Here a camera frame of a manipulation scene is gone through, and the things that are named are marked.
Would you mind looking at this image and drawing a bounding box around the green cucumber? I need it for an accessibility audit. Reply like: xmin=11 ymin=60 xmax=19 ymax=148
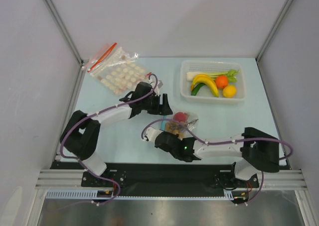
xmin=191 ymin=83 xmax=205 ymax=96

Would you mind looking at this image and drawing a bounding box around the red pomegranate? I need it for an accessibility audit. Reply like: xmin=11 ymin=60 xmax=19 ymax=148
xmin=173 ymin=112 xmax=188 ymax=122

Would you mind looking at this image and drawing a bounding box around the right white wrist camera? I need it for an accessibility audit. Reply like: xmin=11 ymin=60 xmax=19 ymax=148
xmin=142 ymin=127 xmax=163 ymax=142

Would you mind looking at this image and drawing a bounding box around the white slotted cable duct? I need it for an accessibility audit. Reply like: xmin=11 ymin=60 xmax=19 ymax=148
xmin=46 ymin=189 xmax=245 ymax=201

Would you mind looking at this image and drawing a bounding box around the brown longan bunch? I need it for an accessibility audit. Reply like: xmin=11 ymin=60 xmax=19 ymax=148
xmin=164 ymin=119 xmax=198 ymax=139

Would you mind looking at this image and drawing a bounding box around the left aluminium frame post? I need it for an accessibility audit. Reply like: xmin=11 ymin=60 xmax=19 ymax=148
xmin=43 ymin=0 xmax=83 ymax=66

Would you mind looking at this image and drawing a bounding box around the blue zipper clear bag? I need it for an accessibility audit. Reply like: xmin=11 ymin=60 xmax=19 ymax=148
xmin=160 ymin=109 xmax=199 ymax=133

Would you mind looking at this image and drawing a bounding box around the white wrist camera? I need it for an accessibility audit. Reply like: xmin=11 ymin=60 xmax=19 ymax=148
xmin=148 ymin=79 xmax=163 ymax=96
xmin=142 ymin=127 xmax=163 ymax=142

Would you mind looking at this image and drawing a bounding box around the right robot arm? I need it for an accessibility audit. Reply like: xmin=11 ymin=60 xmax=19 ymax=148
xmin=147 ymin=127 xmax=280 ymax=187

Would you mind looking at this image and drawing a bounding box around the yellow banana bunch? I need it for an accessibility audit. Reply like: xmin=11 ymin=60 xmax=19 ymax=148
xmin=190 ymin=75 xmax=219 ymax=97

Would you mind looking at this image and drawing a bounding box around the right aluminium frame post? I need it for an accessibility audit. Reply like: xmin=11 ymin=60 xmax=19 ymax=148
xmin=255 ymin=0 xmax=295 ymax=64

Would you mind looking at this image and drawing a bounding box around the aluminium frame post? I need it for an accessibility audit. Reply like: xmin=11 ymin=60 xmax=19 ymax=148
xmin=43 ymin=0 xmax=83 ymax=66
xmin=255 ymin=0 xmax=295 ymax=64

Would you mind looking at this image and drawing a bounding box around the green celery stalk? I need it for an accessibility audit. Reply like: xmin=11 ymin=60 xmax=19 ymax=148
xmin=186 ymin=69 xmax=240 ymax=83

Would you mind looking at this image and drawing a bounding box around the red zipper clear bag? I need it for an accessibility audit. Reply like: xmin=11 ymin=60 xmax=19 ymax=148
xmin=81 ymin=42 xmax=139 ymax=78

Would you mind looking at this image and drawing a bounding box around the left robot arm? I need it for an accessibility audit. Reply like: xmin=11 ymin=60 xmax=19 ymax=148
xmin=59 ymin=82 xmax=172 ymax=186

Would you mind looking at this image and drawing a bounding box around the white plastic basket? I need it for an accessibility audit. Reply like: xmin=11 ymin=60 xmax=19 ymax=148
xmin=180 ymin=60 xmax=246 ymax=104

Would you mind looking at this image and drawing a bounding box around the polka dot zip bag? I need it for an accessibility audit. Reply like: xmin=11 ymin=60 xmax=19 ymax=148
xmin=94 ymin=60 xmax=151 ymax=95

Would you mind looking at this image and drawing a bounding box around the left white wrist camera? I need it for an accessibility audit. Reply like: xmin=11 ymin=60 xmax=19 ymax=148
xmin=148 ymin=79 xmax=163 ymax=96

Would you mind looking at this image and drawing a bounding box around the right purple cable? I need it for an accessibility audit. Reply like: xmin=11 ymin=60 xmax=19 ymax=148
xmin=141 ymin=118 xmax=294 ymax=208

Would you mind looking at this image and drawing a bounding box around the orange fruit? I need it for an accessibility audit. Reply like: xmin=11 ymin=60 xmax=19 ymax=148
xmin=215 ymin=75 xmax=229 ymax=90

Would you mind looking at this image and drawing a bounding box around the yellow lemon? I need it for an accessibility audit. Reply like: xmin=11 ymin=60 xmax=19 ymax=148
xmin=222 ymin=85 xmax=237 ymax=98

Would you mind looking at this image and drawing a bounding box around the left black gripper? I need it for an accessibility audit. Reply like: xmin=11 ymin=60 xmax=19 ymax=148
xmin=141 ymin=93 xmax=172 ymax=116

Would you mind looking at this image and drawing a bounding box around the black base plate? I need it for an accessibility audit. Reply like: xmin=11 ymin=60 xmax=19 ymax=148
xmin=49 ymin=161 xmax=291 ymax=197

